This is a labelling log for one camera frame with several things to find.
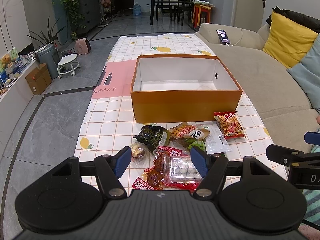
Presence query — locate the white barcode snack packet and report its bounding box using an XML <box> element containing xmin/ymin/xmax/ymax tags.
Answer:
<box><xmin>204</xmin><ymin>123</ymin><xmax>232</xmax><ymax>155</ymax></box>

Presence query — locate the green bean snack bag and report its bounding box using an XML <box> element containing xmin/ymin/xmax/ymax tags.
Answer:
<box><xmin>178</xmin><ymin>138</ymin><xmax>206</xmax><ymax>152</ymax></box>

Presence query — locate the chocolate bun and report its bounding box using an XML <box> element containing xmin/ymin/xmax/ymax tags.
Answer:
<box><xmin>131</xmin><ymin>142</ymin><xmax>147</xmax><ymax>160</ymax></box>

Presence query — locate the red Mini cracker bag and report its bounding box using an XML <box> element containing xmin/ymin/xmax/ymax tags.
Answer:
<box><xmin>214</xmin><ymin>111</ymin><xmax>246</xmax><ymax>139</ymax></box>

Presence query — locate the orange peanut snack bag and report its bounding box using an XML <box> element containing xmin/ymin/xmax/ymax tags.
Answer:
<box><xmin>169</xmin><ymin>122</ymin><xmax>210</xmax><ymax>140</ymax></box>

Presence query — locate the red braised meat packet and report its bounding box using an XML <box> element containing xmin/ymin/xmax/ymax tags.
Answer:
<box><xmin>132</xmin><ymin>146</ymin><xmax>187</xmax><ymax>190</ymax></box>

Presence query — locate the black foil snack bag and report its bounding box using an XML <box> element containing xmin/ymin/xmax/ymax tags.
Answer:
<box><xmin>133</xmin><ymin>125</ymin><xmax>170</xmax><ymax>154</ymax></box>

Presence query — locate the smartphone on sofa arm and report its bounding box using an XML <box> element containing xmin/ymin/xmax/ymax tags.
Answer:
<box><xmin>216</xmin><ymin>29</ymin><xmax>231</xmax><ymax>46</ymax></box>

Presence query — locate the beige sofa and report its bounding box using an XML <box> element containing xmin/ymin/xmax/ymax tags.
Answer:
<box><xmin>196</xmin><ymin>23</ymin><xmax>319</xmax><ymax>153</ymax></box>

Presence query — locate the lemon print tablecloth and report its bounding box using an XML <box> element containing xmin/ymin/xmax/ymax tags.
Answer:
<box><xmin>74</xmin><ymin>34</ymin><xmax>287</xmax><ymax>178</ymax></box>

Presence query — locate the light blue cushion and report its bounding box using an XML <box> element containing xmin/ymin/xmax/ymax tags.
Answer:
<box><xmin>287</xmin><ymin>35</ymin><xmax>320</xmax><ymax>112</ymax></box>

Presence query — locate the orange cardboard box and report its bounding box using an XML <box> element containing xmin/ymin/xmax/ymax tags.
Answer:
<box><xmin>131</xmin><ymin>54</ymin><xmax>243</xmax><ymax>124</ymax></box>

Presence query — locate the yellow cushion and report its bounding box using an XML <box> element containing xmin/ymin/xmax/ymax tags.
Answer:
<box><xmin>263</xmin><ymin>12</ymin><xmax>318</xmax><ymax>68</ymax></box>

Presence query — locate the white round stool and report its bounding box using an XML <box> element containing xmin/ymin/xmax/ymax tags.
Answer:
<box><xmin>57</xmin><ymin>53</ymin><xmax>81</xmax><ymax>79</ymax></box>

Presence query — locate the black jacket on sofa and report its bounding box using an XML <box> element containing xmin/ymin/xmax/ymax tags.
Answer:
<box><xmin>272</xmin><ymin>6</ymin><xmax>319</xmax><ymax>34</ymax></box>

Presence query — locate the brown cardboard box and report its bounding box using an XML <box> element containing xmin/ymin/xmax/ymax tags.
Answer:
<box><xmin>25</xmin><ymin>63</ymin><xmax>52</xmax><ymax>95</ymax></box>

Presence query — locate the pink small heater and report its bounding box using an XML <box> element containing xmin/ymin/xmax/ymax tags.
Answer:
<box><xmin>75</xmin><ymin>38</ymin><xmax>91</xmax><ymax>55</ymax></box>

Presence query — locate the grey trash bin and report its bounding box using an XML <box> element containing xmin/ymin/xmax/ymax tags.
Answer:
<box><xmin>35</xmin><ymin>42</ymin><xmax>60</xmax><ymax>79</ymax></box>

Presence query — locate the potted green plant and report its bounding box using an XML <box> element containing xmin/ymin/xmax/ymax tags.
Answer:
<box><xmin>26</xmin><ymin>18</ymin><xmax>65</xmax><ymax>46</ymax></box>

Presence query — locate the white door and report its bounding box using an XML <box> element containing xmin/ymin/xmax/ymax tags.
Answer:
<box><xmin>231</xmin><ymin>0</ymin><xmax>266</xmax><ymax>31</ymax></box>

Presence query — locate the orange red stool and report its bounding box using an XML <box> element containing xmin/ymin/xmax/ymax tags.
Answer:
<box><xmin>192</xmin><ymin>0</ymin><xmax>215</xmax><ymax>29</ymax></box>

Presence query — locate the blue water jug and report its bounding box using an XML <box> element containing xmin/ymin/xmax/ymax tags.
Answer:
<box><xmin>133</xmin><ymin>2</ymin><xmax>142</xmax><ymax>16</ymax></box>

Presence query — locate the dark drawer cabinet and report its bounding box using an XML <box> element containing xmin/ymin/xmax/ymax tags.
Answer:
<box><xmin>77</xmin><ymin>0</ymin><xmax>101</xmax><ymax>36</ymax></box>

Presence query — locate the dark dining table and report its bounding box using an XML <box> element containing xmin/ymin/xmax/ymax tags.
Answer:
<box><xmin>150</xmin><ymin>0</ymin><xmax>194</xmax><ymax>25</ymax></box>

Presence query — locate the white charging cable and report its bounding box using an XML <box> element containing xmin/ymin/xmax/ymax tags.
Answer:
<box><xmin>224</xmin><ymin>28</ymin><xmax>244</xmax><ymax>47</ymax></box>

